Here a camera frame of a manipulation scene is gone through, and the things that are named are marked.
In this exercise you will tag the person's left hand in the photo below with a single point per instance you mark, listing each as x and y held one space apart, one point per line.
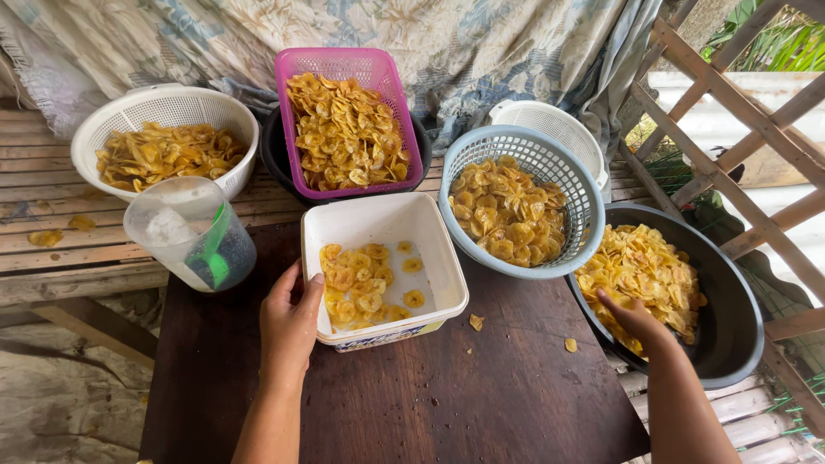
287 335

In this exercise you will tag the person's right hand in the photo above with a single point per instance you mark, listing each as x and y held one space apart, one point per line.
635 322

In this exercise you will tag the person's right fingers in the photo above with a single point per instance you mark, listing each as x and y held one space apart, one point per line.
609 303

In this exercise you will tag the white square plastic tub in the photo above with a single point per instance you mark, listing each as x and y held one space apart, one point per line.
438 258

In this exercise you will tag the banana chips in large basin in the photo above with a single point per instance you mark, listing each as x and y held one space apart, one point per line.
644 270

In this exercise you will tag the loose banana chip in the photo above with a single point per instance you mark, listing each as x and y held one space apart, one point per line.
570 345
475 321
45 237
82 222

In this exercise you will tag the large black plastic basin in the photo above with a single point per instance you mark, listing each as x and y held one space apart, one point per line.
728 309

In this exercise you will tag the banana chips in blue-grey colander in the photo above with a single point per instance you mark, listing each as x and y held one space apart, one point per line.
506 212

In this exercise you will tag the empty white round colander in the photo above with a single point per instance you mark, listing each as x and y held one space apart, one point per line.
554 122

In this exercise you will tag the blue-grey round colander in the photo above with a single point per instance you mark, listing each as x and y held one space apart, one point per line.
515 138

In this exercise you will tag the corrugated metal sheet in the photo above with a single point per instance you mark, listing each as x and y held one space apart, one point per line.
709 122

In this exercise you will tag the banana chips in square tub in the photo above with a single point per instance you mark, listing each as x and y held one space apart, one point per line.
351 283

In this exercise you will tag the floral patterned cloth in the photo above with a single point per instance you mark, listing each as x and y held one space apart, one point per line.
515 38

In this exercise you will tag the banana chips in pink basket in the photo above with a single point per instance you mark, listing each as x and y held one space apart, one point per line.
345 135

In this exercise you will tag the green plants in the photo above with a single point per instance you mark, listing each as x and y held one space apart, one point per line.
793 48

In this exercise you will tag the pink rectangular plastic basket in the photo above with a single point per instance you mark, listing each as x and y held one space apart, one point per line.
335 61

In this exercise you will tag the small black plastic basin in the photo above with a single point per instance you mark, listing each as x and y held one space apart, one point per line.
271 154

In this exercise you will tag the green plastic scoop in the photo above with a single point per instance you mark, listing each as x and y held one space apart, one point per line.
216 258

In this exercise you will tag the white sugar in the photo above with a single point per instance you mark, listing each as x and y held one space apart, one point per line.
167 227

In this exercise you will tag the long banana chips heap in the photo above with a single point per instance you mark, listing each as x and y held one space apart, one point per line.
167 154

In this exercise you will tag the clear plastic jug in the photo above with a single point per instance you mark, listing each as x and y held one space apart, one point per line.
154 200

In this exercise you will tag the white round colander with chips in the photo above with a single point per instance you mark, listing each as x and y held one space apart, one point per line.
167 103

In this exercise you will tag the bamboo slat bench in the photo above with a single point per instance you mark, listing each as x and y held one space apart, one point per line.
51 258

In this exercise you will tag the white lace cloth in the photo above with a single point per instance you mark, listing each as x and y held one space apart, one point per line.
58 96

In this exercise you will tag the wooden lattice frame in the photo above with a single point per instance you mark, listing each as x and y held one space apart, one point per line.
709 84

